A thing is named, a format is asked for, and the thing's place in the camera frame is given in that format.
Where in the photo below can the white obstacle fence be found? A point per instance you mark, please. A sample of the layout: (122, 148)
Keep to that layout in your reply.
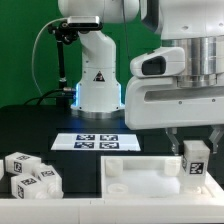
(173, 210)

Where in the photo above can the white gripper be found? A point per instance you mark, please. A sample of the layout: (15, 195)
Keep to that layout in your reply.
(153, 103)

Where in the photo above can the white part at left edge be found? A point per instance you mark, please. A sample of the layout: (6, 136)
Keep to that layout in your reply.
(1, 169)

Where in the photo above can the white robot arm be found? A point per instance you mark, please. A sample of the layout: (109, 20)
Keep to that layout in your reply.
(179, 84)

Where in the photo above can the white square tabletop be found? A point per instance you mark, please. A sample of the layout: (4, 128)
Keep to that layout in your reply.
(151, 177)

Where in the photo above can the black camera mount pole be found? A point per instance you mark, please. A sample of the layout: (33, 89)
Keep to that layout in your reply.
(64, 35)

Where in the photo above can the white sheet with tags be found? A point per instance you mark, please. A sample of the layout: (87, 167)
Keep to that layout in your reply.
(95, 142)

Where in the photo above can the grey camera on mount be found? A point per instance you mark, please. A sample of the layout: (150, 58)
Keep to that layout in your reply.
(84, 23)

